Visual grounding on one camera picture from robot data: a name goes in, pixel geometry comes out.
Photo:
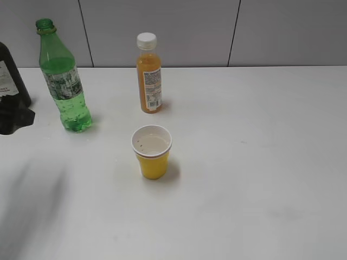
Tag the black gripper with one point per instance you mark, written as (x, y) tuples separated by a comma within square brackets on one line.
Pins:
[(14, 114)]

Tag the green sprite bottle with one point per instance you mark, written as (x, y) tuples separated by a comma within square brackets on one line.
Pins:
[(59, 69)]

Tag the yellow paper cup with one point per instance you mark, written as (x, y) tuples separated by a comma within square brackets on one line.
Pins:
[(152, 144)]

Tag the dark wine bottle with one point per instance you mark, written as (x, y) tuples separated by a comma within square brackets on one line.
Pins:
[(12, 85)]

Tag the orange juice bottle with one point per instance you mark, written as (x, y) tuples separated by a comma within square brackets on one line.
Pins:
[(149, 73)]

